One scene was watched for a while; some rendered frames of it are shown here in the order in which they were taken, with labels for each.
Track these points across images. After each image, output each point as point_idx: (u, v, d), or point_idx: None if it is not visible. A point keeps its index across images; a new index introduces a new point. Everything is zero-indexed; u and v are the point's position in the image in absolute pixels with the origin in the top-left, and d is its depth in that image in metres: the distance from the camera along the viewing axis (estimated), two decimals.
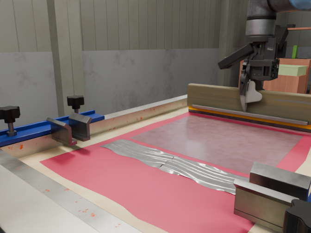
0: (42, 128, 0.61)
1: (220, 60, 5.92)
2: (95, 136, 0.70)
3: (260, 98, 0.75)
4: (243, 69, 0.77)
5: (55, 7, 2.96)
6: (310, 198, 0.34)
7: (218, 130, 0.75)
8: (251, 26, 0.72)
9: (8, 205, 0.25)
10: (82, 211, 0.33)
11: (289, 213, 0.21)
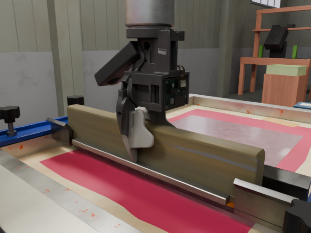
0: (42, 128, 0.61)
1: (220, 60, 5.92)
2: None
3: (151, 143, 0.40)
4: (126, 87, 0.42)
5: (55, 7, 2.96)
6: (310, 198, 0.34)
7: (218, 130, 0.75)
8: (127, 8, 0.38)
9: (8, 205, 0.25)
10: (82, 211, 0.33)
11: (289, 213, 0.21)
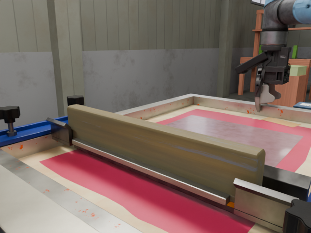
0: (42, 128, 0.61)
1: (220, 60, 5.92)
2: None
3: (273, 100, 0.85)
4: (258, 74, 0.87)
5: (55, 7, 2.96)
6: (310, 198, 0.34)
7: (218, 130, 0.75)
8: (267, 36, 0.82)
9: (8, 205, 0.25)
10: (82, 211, 0.33)
11: (289, 213, 0.21)
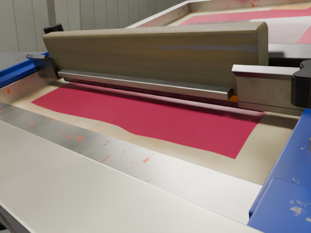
0: (26, 67, 0.56)
1: None
2: None
3: None
4: None
5: (55, 7, 2.96)
6: None
7: None
8: None
9: None
10: (68, 136, 0.29)
11: (298, 76, 0.15)
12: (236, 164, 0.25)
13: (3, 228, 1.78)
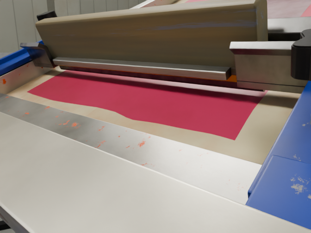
0: (21, 57, 0.55)
1: None
2: None
3: None
4: None
5: (55, 7, 2.96)
6: None
7: None
8: None
9: None
10: (63, 123, 0.29)
11: (298, 46, 0.14)
12: (236, 145, 0.24)
13: (3, 228, 1.78)
